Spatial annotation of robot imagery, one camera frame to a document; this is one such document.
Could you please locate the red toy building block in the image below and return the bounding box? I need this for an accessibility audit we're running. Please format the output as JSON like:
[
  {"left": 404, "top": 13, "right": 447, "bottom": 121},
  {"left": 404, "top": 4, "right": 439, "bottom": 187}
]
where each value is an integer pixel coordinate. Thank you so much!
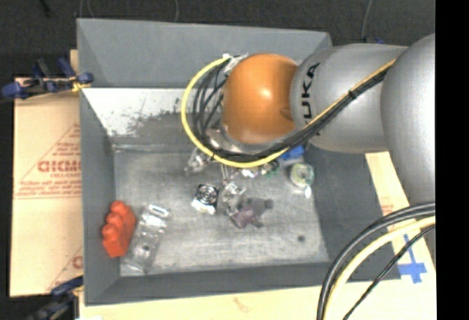
[{"left": 100, "top": 200, "right": 138, "bottom": 258}]

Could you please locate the clear plastic packet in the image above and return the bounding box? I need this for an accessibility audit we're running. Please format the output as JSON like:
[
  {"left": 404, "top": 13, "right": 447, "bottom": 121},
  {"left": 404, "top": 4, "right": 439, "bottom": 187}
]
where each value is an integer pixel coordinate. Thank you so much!
[{"left": 119, "top": 202, "right": 171, "bottom": 275}]

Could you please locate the silver square box spiral print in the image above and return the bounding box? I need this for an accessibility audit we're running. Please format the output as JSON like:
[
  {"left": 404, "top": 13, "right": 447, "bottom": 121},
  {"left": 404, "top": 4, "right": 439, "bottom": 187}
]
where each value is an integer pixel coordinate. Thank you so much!
[{"left": 190, "top": 182, "right": 221, "bottom": 216}]

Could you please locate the blue block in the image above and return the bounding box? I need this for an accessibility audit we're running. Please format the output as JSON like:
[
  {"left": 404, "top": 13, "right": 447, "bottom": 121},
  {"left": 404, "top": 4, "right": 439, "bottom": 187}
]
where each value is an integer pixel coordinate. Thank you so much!
[{"left": 281, "top": 145, "right": 306, "bottom": 163}]

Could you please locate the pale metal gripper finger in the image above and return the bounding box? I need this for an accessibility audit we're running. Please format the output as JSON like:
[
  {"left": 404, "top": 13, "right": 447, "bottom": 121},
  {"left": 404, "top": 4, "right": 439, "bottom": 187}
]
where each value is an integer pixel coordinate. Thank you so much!
[{"left": 184, "top": 147, "right": 214, "bottom": 176}]

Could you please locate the purple and grey toy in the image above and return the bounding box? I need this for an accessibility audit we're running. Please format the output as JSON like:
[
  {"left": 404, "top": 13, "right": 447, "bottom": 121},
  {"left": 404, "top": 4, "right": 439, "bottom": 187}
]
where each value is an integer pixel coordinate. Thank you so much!
[{"left": 228, "top": 196, "right": 276, "bottom": 229}]

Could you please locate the green and white tape roll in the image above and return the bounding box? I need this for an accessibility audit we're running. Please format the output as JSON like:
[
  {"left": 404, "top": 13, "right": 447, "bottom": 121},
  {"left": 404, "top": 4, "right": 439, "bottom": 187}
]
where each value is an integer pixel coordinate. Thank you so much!
[{"left": 289, "top": 161, "right": 315, "bottom": 199}]

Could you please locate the clear glass thing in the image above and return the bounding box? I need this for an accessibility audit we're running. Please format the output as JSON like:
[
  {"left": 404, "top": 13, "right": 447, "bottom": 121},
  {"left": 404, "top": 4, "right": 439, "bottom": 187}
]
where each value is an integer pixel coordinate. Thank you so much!
[{"left": 219, "top": 181, "right": 247, "bottom": 216}]

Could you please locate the brown cardboard board red print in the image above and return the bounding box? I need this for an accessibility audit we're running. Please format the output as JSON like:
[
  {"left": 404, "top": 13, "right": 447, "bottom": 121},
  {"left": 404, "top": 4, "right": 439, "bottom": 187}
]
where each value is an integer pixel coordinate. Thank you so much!
[{"left": 8, "top": 48, "right": 86, "bottom": 298}]

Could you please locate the grey metal bin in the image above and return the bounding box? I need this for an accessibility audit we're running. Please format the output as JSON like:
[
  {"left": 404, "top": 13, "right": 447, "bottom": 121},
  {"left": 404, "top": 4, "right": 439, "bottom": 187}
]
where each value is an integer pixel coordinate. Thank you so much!
[{"left": 75, "top": 18, "right": 401, "bottom": 305}]

